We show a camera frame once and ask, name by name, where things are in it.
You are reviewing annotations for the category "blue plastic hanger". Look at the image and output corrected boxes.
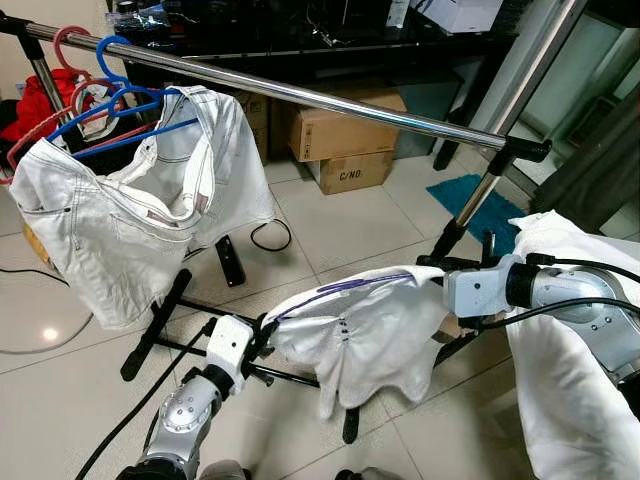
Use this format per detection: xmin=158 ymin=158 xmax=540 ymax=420
xmin=45 ymin=35 xmax=201 ymax=161

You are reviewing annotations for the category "grey robot left foot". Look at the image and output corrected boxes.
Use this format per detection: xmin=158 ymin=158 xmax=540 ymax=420
xmin=195 ymin=460 xmax=251 ymax=480

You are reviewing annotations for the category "purple plastic hanger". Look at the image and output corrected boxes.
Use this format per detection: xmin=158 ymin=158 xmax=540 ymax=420
xmin=283 ymin=270 xmax=391 ymax=303

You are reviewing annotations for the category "silver sliding door frame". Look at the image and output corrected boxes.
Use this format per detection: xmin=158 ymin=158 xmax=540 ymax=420
xmin=470 ymin=0 xmax=591 ymax=136

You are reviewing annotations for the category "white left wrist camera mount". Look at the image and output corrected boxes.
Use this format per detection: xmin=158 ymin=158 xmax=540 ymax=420
xmin=205 ymin=314 xmax=258 ymax=396

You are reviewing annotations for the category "grey robot right foot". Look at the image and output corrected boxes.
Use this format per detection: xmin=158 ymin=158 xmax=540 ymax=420
xmin=335 ymin=467 xmax=389 ymax=480

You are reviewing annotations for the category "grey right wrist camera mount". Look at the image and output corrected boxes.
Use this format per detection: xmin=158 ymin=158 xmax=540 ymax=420
xmin=443 ymin=262 xmax=513 ymax=321

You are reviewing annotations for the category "black desk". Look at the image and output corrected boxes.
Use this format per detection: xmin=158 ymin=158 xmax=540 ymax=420
xmin=105 ymin=0 xmax=531 ymax=91

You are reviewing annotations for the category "white computer case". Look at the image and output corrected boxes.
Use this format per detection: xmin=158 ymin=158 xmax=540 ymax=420
xmin=415 ymin=0 xmax=504 ymax=34

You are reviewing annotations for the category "clear blue plastic packet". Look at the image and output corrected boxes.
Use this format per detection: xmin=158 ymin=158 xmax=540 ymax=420
xmin=105 ymin=0 xmax=189 ymax=41

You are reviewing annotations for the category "black coiled floor cable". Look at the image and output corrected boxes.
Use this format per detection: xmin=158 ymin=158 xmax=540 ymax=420
xmin=185 ymin=215 xmax=294 ymax=263

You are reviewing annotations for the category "grey robot foot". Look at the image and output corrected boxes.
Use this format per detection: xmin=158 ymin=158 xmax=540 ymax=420
xmin=195 ymin=460 xmax=251 ymax=480
xmin=335 ymin=467 xmax=389 ymax=480

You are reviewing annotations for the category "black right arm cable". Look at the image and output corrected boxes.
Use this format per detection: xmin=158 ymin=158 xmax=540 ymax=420
xmin=460 ymin=255 xmax=640 ymax=331

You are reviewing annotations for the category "labelled brown cardboard box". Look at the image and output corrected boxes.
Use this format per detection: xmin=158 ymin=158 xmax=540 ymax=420
xmin=235 ymin=92 xmax=271 ymax=161

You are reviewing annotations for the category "teal floor mat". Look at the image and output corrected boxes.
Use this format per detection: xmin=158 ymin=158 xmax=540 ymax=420
xmin=428 ymin=173 xmax=531 ymax=256

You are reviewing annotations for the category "small printed cardboard box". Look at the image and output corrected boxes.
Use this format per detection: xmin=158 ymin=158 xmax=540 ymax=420
xmin=315 ymin=150 xmax=396 ymax=196

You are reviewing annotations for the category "red cloth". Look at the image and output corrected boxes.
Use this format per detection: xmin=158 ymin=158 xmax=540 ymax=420
xmin=0 ymin=68 xmax=91 ymax=141

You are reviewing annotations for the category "large white t-shirt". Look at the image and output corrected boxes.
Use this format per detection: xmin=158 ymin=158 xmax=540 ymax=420
xmin=505 ymin=210 xmax=640 ymax=480

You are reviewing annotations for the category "grey curtain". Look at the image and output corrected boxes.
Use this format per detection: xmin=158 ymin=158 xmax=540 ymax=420
xmin=540 ymin=90 xmax=640 ymax=236

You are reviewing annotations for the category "black power strip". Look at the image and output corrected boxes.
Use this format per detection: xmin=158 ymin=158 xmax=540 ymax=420
xmin=215 ymin=235 xmax=248 ymax=288

